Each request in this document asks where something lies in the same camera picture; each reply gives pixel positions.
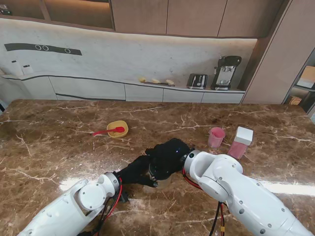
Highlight red measuring spoon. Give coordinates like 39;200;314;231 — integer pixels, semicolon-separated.
92;126;125;137

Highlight short white bottle black cap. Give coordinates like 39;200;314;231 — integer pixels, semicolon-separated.
21;64;34;76

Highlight dark wooden serving board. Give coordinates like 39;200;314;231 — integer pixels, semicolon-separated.
144;81;176;88

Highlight red black left arm cables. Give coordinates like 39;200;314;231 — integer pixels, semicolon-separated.
83;178;123;236

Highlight pink measuring cup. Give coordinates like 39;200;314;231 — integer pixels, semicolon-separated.
208;126;226;148

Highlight pale flat board on shelf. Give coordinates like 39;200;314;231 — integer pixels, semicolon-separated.
296;65;315;89

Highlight white square container lid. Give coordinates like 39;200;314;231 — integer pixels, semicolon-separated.
233;126;254;146

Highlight black toaster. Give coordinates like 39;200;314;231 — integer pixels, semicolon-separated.
186;73;208;89

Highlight yellow plastic bowl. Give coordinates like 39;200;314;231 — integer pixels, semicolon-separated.
106;120;129;138

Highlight clear glass grain jar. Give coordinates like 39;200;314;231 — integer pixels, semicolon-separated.
150;176;171;189

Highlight black wall panel with rings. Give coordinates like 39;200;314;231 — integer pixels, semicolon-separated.
4;43;82;56

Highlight red black right arm cables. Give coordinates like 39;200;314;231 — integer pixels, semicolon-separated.
182;167;231;236

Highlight orange printed box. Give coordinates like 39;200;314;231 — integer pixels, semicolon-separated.
287;95;302;106

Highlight pink container with white lid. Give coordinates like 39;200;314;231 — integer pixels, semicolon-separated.
227;140;248;160

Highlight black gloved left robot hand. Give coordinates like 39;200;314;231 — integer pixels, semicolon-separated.
117;155;158;188

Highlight tall white bottle black cap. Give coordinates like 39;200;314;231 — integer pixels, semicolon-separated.
10;60;23;76

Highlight wooden wall cabinets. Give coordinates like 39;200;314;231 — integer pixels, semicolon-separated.
0;0;293;39

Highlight white counter cabinet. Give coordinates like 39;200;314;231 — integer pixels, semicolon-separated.
0;71;247;104

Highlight black espresso machine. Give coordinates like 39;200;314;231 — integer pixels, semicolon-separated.
211;55;242;91

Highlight red black arm cables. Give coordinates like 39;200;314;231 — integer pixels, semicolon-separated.
182;167;231;236
83;178;123;236

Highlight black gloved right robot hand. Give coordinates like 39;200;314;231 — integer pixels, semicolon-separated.
145;138;192;181

